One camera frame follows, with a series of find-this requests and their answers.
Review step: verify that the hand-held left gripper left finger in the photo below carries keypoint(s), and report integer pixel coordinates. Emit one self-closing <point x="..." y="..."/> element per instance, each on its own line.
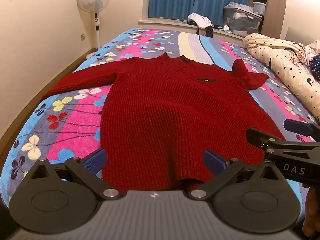
<point x="96" y="159"/>

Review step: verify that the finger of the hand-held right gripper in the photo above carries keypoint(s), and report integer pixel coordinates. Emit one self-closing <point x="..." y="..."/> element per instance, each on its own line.
<point x="261" y="138"/>
<point x="298" y="127"/>

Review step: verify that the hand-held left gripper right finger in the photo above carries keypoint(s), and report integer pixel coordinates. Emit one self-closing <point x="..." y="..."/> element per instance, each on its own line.
<point x="214" y="161"/>

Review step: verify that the red knitted sweater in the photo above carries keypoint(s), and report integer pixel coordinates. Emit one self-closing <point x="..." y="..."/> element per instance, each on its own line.
<point x="172" y="120"/>

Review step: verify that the person's right hand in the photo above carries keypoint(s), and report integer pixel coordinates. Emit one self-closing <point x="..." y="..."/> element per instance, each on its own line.
<point x="312" y="210"/>

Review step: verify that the colourful floral bed blanket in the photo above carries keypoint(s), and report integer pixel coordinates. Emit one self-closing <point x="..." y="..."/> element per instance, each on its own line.
<point x="70" y="120"/>

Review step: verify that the navy dotted cloth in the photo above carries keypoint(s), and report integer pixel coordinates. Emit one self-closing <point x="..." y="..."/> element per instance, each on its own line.
<point x="315" y="66"/>

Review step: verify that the cream star-print quilt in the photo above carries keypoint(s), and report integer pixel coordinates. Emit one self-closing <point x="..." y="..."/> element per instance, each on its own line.
<point x="285" y="62"/>

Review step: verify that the clear plastic storage box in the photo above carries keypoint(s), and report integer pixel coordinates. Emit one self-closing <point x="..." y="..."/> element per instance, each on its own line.
<point x="241" y="21"/>

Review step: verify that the black chair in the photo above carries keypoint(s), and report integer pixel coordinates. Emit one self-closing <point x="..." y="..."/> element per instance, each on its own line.
<point x="205" y="32"/>

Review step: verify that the wooden cabinet panel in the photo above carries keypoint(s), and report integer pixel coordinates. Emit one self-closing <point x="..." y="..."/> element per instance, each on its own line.
<point x="275" y="7"/>

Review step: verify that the white standing fan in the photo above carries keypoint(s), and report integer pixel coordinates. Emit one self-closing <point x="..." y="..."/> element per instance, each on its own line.
<point x="93" y="2"/>

